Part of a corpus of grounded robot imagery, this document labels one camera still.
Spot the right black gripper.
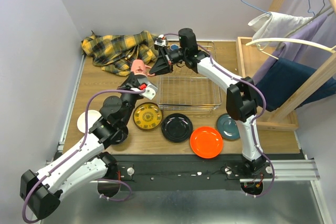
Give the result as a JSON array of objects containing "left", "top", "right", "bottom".
[{"left": 149, "top": 46, "right": 186, "bottom": 78}]

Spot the pink white mug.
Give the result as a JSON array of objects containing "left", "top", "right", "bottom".
[{"left": 131, "top": 59, "right": 155, "bottom": 77}]

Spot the blue mug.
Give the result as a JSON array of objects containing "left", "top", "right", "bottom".
[{"left": 170, "top": 44, "right": 180, "bottom": 51}]

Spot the wire metal dish rack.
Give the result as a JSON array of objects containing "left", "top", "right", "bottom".
[{"left": 156, "top": 40, "right": 223, "bottom": 111}]

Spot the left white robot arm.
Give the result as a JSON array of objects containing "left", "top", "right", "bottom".
[{"left": 19, "top": 72, "right": 158, "bottom": 223}]

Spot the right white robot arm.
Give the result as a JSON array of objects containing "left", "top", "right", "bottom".
[{"left": 150, "top": 28, "right": 267, "bottom": 178}]

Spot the yellow plaid shirt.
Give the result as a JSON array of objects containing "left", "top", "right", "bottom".
[{"left": 81, "top": 30, "right": 158, "bottom": 77}]

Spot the yellow patterned plate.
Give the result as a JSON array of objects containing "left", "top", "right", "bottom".
[{"left": 132, "top": 102, "right": 163, "bottom": 131}]

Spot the white small plate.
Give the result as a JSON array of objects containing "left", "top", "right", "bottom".
[{"left": 77, "top": 110, "right": 102, "bottom": 134}]

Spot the orange plate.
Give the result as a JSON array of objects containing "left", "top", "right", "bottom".
[{"left": 190, "top": 126, "right": 224, "bottom": 159}]

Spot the teal blue plate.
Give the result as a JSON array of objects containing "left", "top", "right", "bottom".
[{"left": 216, "top": 113, "right": 240, "bottom": 141}]

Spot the white cloth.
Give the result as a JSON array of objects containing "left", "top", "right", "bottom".
[{"left": 248, "top": 12, "right": 311, "bottom": 40}]

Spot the navy blue garment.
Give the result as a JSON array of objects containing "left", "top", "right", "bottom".
[{"left": 256, "top": 58, "right": 335, "bottom": 112}]

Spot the purple garment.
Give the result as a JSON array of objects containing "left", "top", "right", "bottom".
[{"left": 253, "top": 13, "right": 328, "bottom": 84}]

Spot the left white camera module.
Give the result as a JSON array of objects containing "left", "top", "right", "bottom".
[{"left": 139, "top": 82, "right": 158, "bottom": 100}]

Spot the white camera module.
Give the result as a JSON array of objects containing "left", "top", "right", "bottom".
[
  {"left": 154, "top": 34, "right": 168, "bottom": 50},
  {"left": 139, "top": 82, "right": 158, "bottom": 100}
]

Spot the right white camera module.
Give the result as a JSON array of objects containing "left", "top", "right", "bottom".
[{"left": 154, "top": 34, "right": 168, "bottom": 50}]

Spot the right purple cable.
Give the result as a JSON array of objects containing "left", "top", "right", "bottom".
[{"left": 160, "top": 33, "right": 276, "bottom": 198}]

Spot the purple cable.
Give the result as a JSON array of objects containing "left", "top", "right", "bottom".
[
  {"left": 160, "top": 33, "right": 276, "bottom": 198},
  {"left": 21, "top": 89, "right": 148, "bottom": 224}
]

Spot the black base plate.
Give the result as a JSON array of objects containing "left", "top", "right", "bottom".
[{"left": 86, "top": 153, "right": 274, "bottom": 192}]

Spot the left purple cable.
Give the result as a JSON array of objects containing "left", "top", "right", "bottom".
[{"left": 21, "top": 89, "right": 148, "bottom": 224}]

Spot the wooden clothes rack frame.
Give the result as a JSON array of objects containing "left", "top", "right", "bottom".
[{"left": 268, "top": 0, "right": 335, "bottom": 122}]

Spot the aluminium rail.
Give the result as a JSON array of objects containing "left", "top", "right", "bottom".
[{"left": 41, "top": 158, "right": 321, "bottom": 183}]

